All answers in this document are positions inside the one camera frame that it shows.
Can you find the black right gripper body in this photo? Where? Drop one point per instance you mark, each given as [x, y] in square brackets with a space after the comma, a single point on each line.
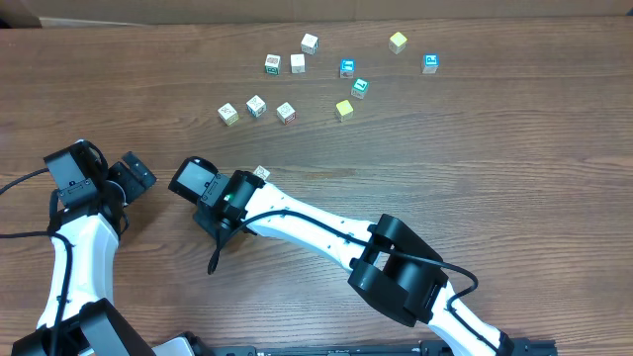
[209, 221]

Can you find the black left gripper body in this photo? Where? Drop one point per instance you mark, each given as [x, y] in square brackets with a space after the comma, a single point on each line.
[136, 174]

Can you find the white I wooden block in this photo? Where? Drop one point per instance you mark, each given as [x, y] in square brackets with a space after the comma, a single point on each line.
[261, 172]

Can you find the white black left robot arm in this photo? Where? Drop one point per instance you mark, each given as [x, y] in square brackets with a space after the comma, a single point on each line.
[86, 221]

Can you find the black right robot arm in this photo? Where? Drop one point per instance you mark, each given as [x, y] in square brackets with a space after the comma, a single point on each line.
[389, 266]

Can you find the yellow S wooden block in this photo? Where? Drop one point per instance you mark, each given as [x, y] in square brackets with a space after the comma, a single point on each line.
[228, 114]

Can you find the blue-sided white wooden block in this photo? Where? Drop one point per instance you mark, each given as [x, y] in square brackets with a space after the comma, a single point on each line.
[256, 106]

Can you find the red P wooden block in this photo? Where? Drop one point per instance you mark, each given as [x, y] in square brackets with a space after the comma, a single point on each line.
[286, 113]

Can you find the yellow-top face wooden block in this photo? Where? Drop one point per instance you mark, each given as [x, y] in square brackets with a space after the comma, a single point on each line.
[344, 110]

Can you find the green B wooden block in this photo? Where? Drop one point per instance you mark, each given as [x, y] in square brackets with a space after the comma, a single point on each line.
[272, 64]

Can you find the red-sided white wooden block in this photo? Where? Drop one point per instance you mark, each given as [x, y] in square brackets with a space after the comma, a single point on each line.
[298, 63]

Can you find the green-top L wooden block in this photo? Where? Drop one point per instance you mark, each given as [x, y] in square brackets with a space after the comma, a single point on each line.
[360, 88]

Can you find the teal J wooden block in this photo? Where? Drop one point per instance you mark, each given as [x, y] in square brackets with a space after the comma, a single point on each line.
[309, 44]

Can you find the plain yellow-top wooden block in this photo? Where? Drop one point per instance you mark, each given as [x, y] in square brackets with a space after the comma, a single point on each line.
[397, 42]

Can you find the blue-top P wooden block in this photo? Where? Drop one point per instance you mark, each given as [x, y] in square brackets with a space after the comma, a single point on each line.
[430, 63]

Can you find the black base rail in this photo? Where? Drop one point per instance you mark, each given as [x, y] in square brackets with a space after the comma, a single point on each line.
[522, 347]

